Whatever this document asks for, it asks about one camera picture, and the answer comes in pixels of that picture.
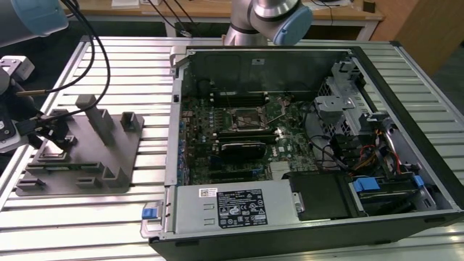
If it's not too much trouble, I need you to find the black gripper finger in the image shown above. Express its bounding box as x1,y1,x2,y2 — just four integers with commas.
34,116,75,150
27,130,50,150

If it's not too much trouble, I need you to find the CPU socket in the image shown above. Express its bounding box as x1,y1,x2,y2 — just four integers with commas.
229,107,270,132

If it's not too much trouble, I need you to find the green RAM stick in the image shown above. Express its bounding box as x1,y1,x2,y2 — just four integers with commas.
42,162,83,171

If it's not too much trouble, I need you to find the grey parts rack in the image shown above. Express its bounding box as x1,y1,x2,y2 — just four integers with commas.
13,94,145,196

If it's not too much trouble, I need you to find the silver power supply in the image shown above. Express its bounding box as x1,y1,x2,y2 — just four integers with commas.
162,181,303,238

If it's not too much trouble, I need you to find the black RAM slot row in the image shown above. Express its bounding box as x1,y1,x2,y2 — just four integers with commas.
209,90,269,107
214,129,278,144

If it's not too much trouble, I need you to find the black expansion slot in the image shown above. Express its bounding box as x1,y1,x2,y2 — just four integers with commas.
209,170,254,182

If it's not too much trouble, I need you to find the black graphics card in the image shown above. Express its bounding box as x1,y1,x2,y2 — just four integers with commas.
218,140,267,164

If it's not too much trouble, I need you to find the thin metal locking lever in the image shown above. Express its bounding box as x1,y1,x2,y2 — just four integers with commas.
237,118,271,129

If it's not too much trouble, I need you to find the silver chipset heatsink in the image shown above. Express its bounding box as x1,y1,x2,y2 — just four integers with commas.
269,162,291,180

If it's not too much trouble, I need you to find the green motherboard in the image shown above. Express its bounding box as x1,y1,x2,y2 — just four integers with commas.
178,91,319,185

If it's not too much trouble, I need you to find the black plastic shroud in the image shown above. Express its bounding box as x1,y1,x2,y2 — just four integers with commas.
281,171,367,221

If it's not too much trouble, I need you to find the black open PC case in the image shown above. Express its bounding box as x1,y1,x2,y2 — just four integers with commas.
139,40,464,261

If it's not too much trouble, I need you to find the metal drive cage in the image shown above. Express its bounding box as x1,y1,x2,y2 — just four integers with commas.
313,60,375,136

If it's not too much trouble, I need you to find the hard disk in blue carrier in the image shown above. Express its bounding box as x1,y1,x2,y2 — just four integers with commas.
347,175,425,217

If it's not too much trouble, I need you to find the wooden cabinet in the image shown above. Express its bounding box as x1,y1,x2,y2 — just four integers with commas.
370,0,464,78

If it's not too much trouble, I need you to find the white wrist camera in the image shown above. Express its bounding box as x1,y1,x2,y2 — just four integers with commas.
0,116,19,153

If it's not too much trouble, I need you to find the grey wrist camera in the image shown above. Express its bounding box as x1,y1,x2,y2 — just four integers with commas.
0,55,35,82

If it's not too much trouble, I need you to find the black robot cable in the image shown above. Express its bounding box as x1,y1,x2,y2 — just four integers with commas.
34,0,111,120

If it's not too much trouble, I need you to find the wooden desk white frame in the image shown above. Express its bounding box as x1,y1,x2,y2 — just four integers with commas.
53,0,385,41

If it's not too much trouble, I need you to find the orange yellow wire bundle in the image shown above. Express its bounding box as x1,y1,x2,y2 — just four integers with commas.
349,156,375,176

